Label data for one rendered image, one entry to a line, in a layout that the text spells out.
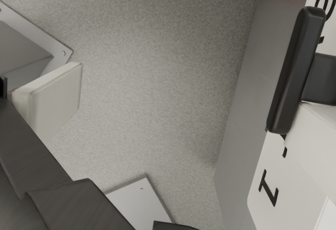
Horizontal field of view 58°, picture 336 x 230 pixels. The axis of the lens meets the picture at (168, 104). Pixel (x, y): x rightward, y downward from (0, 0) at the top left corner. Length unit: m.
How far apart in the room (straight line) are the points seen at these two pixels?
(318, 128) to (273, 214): 0.11
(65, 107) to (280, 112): 0.12
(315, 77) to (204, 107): 0.96
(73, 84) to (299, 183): 0.16
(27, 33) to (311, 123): 1.07
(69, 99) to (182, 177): 1.11
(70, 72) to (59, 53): 0.98
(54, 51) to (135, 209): 0.69
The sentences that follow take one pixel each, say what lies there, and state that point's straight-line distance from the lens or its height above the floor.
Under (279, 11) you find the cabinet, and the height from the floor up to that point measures 0.30.
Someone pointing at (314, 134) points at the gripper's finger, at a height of 0.93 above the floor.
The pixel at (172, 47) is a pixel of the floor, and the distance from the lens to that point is 1.09.
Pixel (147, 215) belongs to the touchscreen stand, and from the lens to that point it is 1.32.
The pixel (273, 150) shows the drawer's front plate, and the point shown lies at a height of 0.84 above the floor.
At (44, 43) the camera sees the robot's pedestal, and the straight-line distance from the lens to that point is 1.15.
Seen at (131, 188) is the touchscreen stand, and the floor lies 0.03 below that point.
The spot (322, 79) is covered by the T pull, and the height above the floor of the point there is 0.91.
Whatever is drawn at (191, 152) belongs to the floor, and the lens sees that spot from 1.20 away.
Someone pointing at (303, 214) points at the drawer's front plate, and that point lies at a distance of 0.22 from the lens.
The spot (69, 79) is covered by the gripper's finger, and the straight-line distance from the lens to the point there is 0.16.
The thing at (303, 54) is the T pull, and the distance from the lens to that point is 0.18.
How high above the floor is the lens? 1.08
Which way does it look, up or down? 73 degrees down
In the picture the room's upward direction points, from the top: 178 degrees counter-clockwise
